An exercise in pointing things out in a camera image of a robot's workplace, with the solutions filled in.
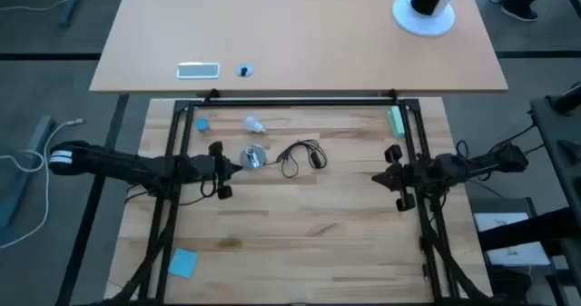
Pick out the blue sticky note pad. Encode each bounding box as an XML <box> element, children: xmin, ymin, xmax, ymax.
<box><xmin>167</xmin><ymin>247</ymin><xmax>200</xmax><ymax>280</ymax></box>

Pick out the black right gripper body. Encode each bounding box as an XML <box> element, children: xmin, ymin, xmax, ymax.
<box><xmin>384</xmin><ymin>143</ymin><xmax>437</xmax><ymax>212</ymax></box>

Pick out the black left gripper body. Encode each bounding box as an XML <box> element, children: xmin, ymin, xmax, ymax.
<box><xmin>189</xmin><ymin>141</ymin><xmax>234</xmax><ymax>202</ymax></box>

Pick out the grey metal desk foot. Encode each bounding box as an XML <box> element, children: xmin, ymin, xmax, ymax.
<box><xmin>56</xmin><ymin>0</ymin><xmax>87</xmax><ymax>28</ymax></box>
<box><xmin>0</xmin><ymin>114</ymin><xmax>58</xmax><ymax>228</ymax></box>

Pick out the white paper sheet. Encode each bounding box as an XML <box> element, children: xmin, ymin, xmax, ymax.
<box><xmin>472</xmin><ymin>212</ymin><xmax>553</xmax><ymax>268</ymax></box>

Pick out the mint green stapler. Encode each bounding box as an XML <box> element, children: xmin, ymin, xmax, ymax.
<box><xmin>386</xmin><ymin>105</ymin><xmax>407</xmax><ymax>140</ymax></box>

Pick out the black aluminium rig frame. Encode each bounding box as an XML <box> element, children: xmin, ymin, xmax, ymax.
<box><xmin>85</xmin><ymin>95</ymin><xmax>494</xmax><ymax>306</ymax></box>

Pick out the beige wooden desk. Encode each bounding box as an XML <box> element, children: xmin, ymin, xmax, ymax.
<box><xmin>89</xmin><ymin>0</ymin><xmax>509</xmax><ymax>94</ymax></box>

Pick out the white lightbulb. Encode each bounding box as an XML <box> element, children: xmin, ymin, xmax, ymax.
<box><xmin>243</xmin><ymin>114</ymin><xmax>268</xmax><ymax>135</ymax></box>

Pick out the chrome lamp base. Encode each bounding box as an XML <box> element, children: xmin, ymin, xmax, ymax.
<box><xmin>239</xmin><ymin>143</ymin><xmax>268</xmax><ymax>170</ymax></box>

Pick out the black lamp power cable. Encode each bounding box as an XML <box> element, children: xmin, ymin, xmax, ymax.
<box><xmin>264</xmin><ymin>138</ymin><xmax>329</xmax><ymax>180</ymax></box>

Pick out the black equipment cart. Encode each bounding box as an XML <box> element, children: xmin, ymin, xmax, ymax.
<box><xmin>528</xmin><ymin>81</ymin><xmax>581</xmax><ymax>306</ymax></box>

